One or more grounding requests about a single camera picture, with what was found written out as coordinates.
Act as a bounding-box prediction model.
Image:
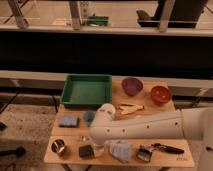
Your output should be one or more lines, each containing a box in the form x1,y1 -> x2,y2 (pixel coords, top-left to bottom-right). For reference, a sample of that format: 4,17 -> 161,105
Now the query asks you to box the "green box on shelf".
86,16 -> 108,26

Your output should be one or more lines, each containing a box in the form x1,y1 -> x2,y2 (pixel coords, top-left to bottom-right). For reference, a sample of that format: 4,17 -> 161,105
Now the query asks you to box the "white paper cup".
100,103 -> 116,115

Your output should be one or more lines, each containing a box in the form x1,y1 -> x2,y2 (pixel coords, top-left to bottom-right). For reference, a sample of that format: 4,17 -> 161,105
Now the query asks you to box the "blue sponge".
59,116 -> 79,128

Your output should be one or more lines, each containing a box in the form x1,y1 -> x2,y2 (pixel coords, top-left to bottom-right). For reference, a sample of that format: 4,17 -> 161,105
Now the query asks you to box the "dark object on shelf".
136,0 -> 209,28

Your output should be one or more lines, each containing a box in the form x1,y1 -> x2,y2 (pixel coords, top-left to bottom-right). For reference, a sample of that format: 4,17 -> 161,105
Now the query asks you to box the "blue small cup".
83,111 -> 95,126

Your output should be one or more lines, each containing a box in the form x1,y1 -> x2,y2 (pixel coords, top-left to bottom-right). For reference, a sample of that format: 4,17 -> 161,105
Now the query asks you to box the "red bowl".
150,86 -> 172,105

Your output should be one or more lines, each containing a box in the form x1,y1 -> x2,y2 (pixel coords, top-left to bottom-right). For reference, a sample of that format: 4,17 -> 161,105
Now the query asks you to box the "green plastic tray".
60,74 -> 112,108

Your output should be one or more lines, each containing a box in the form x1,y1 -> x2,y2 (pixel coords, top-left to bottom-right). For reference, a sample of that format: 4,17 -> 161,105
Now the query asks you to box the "silver metal fork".
80,136 -> 91,141

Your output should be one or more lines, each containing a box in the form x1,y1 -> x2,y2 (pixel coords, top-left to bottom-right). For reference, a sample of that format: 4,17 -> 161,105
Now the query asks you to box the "light blue cloth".
109,140 -> 132,163

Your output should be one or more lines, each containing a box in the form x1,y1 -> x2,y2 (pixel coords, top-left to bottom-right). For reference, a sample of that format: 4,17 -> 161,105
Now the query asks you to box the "black handled tool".
151,143 -> 185,154

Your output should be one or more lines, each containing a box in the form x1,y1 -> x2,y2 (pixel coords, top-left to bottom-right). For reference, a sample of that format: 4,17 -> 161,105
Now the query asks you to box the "metal tin cup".
51,139 -> 66,156

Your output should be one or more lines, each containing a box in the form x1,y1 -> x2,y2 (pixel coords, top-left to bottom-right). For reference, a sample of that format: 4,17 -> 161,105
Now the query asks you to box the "black eraser block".
79,145 -> 94,159

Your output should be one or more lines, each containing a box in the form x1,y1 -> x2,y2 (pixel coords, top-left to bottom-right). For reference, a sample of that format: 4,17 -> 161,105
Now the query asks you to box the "purple bowl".
121,77 -> 143,96

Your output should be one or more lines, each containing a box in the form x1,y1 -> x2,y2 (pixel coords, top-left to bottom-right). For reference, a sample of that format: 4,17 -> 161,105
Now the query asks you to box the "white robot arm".
90,104 -> 213,171

